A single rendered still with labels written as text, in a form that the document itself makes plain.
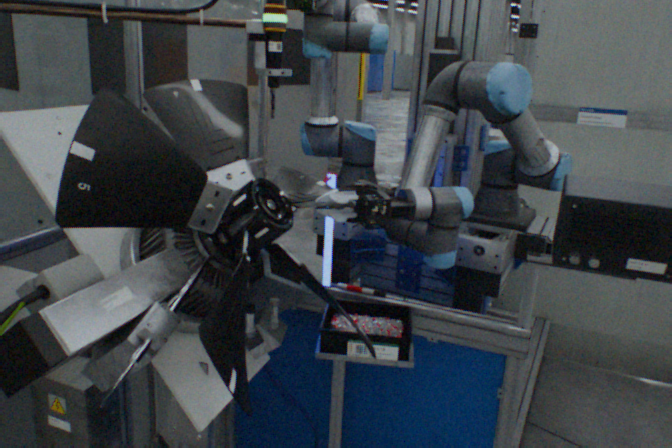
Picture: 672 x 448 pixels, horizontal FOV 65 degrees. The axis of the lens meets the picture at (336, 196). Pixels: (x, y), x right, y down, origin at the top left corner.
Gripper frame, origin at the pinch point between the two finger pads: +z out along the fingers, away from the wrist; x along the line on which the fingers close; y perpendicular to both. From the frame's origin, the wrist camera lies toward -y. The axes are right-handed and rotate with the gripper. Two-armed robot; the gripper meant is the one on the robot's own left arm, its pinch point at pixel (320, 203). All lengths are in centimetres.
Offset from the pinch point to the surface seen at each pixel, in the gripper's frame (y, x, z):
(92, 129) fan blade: 22, -22, 42
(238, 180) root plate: 6.1, -8.2, 18.6
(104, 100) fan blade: 19, -26, 40
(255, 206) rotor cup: 18.1, -7.5, 16.9
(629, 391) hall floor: -50, 125, -175
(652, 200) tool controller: 23, -8, -66
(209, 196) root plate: 15.1, -8.5, 24.6
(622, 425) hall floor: -31, 123, -152
